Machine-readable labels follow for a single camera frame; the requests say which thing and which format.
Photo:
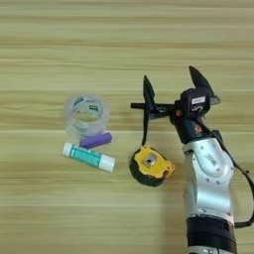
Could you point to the purple rectangular eraser block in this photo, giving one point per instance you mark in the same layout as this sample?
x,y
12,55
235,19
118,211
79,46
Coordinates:
x,y
96,140

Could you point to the black marker pen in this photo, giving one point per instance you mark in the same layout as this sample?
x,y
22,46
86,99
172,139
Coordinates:
x,y
137,105

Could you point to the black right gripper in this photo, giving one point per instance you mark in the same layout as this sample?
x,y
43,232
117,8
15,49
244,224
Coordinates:
x,y
191,129

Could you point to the clear adhesive tape roll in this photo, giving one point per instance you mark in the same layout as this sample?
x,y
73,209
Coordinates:
x,y
69,122

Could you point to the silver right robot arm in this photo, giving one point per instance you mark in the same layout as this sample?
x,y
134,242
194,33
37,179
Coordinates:
x,y
208,178

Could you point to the green and white glue stick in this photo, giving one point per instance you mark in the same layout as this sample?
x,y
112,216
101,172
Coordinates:
x,y
86,156

